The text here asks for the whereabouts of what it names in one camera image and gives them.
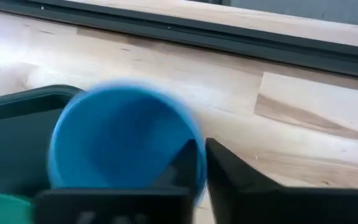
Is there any dark green plastic tray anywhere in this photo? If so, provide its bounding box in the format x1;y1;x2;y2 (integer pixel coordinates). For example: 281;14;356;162
0;84;84;197

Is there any green round plate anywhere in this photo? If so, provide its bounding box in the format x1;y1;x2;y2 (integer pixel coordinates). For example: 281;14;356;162
0;192;34;224

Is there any blue plastic cup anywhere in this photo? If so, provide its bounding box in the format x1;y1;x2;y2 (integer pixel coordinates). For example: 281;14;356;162
47;82;208;207

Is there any black aluminium table frame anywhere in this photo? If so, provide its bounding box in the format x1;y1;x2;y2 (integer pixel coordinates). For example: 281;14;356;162
0;0;358;82

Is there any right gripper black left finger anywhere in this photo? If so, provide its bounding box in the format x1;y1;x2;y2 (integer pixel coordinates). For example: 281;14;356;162
34;138;199;224

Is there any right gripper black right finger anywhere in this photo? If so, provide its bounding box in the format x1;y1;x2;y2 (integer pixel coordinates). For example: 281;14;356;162
204;137;358;224

